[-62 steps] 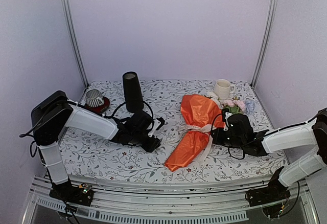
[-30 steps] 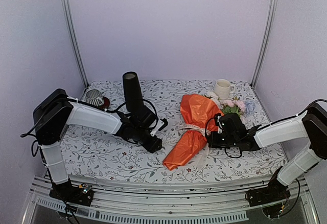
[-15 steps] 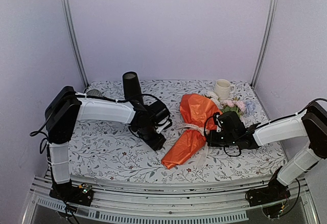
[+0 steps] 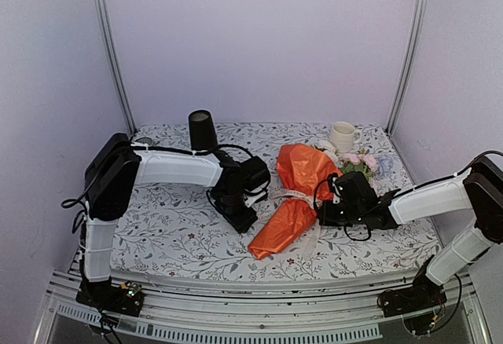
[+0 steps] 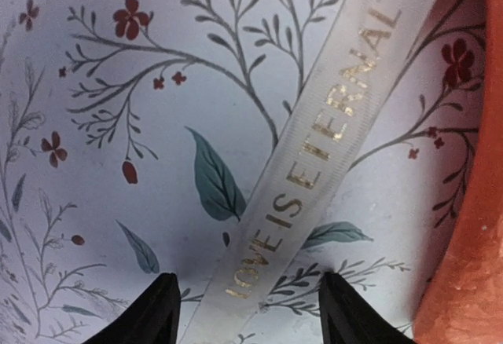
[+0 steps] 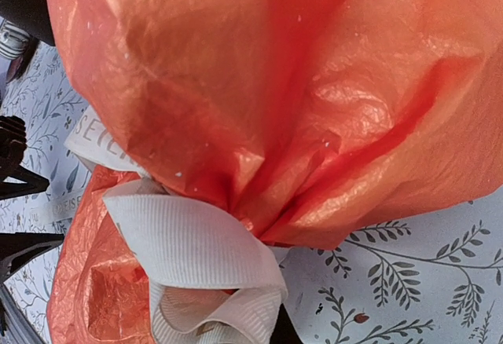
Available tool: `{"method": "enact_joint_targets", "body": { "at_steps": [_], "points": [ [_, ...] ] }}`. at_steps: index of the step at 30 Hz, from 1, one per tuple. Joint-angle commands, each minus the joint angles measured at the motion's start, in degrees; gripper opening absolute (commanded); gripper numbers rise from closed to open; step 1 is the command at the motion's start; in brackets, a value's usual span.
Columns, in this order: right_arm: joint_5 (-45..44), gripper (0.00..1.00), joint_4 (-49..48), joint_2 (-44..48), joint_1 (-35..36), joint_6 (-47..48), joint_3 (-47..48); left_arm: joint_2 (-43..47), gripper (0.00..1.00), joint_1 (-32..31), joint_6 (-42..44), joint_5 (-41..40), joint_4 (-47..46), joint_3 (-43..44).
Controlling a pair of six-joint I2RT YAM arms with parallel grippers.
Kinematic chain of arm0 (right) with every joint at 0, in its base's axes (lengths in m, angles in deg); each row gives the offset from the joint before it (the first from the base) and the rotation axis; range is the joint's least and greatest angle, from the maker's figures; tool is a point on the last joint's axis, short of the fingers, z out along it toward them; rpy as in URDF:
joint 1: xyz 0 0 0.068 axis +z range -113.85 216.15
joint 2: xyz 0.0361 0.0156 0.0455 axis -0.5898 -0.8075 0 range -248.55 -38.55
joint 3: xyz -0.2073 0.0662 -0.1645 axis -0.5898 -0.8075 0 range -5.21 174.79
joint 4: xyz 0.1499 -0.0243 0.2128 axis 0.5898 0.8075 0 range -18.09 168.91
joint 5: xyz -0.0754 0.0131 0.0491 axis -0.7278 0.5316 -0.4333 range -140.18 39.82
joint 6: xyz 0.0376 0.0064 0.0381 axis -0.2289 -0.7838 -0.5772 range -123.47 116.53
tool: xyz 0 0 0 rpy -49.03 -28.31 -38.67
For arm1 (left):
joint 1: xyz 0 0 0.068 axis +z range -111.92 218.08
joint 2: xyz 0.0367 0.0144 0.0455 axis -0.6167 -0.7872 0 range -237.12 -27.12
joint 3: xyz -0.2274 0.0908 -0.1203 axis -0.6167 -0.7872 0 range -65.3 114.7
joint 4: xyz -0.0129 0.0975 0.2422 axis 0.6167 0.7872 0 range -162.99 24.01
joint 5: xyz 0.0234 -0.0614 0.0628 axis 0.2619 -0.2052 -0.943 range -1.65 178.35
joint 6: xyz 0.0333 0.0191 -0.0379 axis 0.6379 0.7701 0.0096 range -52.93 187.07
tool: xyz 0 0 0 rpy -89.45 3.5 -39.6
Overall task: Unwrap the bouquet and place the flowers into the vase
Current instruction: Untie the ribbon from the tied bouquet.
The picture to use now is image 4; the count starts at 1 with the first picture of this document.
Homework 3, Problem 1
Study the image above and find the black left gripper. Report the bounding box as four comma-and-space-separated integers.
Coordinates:
215, 191, 259, 234

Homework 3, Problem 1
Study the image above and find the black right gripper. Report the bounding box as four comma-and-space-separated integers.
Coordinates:
316, 199, 365, 227

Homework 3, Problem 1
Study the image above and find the artificial flower bouquet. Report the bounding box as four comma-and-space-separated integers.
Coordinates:
314, 139, 395, 196

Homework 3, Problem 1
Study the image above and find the cream printed ribbon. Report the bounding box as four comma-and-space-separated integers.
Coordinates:
269, 188, 321, 260

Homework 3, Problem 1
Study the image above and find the orange wrapping paper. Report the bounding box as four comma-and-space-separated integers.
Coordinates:
248, 144, 343, 260

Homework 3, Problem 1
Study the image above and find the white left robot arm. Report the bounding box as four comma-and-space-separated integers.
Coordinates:
61, 133, 271, 308

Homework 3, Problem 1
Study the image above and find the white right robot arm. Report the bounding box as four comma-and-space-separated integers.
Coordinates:
314, 151, 502, 309

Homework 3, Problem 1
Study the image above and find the tall black vase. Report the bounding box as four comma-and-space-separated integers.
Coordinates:
188, 110, 218, 151

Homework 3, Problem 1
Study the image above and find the floral patterned tablecloth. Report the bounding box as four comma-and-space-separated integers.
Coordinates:
80, 122, 441, 282

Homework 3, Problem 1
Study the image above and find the cream ceramic mug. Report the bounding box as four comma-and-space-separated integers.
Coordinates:
329, 122, 362, 153

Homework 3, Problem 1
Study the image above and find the striped black white cup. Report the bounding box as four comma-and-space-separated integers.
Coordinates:
133, 137, 155, 146

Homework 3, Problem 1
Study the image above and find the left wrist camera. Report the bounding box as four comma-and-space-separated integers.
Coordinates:
244, 187, 268, 207

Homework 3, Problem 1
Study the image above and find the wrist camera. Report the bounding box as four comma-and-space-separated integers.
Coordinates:
327, 174, 341, 203
244, 187, 268, 207

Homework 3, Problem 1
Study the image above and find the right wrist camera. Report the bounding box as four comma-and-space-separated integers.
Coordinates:
327, 174, 341, 203

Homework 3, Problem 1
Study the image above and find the aluminium front rail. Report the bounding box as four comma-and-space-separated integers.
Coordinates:
29, 267, 496, 343

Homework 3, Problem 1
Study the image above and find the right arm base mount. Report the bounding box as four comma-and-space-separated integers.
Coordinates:
376, 256, 447, 336

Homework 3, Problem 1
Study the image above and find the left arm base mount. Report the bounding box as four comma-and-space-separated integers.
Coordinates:
75, 278, 145, 317

